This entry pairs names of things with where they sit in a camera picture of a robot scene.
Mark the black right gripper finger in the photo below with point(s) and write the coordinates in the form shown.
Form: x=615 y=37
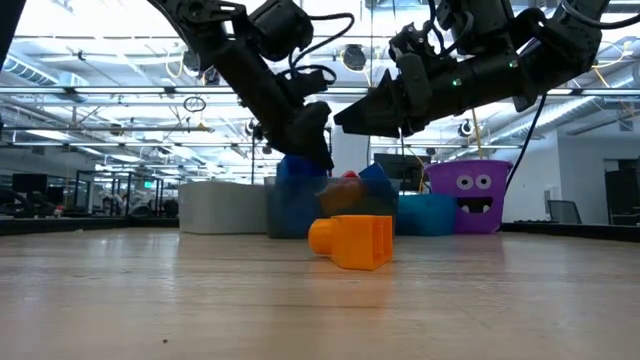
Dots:
x=380 y=115

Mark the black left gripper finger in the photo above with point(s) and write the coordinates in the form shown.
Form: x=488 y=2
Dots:
x=317 y=152

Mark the large blue toy block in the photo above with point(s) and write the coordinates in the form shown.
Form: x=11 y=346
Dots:
x=300 y=165

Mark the red toy block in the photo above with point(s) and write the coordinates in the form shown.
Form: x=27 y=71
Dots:
x=351 y=175

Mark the small blue toy block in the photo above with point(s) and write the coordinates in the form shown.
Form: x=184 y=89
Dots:
x=375 y=175

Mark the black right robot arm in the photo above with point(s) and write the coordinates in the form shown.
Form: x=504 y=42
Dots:
x=550 y=55

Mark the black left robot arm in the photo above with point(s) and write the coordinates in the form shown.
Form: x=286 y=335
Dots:
x=240 y=55

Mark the large black background monitor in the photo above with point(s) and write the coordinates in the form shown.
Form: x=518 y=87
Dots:
x=405 y=170

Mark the clear grey plastic bin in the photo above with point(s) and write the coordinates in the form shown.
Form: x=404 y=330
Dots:
x=385 y=207

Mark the orange hollow toy block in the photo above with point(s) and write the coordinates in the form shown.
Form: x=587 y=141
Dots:
x=360 y=245

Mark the white plastic bin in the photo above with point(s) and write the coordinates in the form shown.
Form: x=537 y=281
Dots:
x=225 y=207

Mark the blue plastic bin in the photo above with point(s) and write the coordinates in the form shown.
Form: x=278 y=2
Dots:
x=425 y=215

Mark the purple monster face bucket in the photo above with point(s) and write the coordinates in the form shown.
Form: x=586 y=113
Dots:
x=440 y=210

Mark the grey office chair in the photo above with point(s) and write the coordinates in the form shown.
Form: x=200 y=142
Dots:
x=564 y=212

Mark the small black background monitor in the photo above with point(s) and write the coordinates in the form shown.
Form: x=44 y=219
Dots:
x=30 y=183

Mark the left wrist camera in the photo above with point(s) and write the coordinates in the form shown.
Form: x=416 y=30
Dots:
x=305 y=85

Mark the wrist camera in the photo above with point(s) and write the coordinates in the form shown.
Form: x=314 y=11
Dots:
x=305 y=85
x=410 y=42

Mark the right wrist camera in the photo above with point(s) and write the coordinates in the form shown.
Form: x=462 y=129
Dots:
x=410 y=42

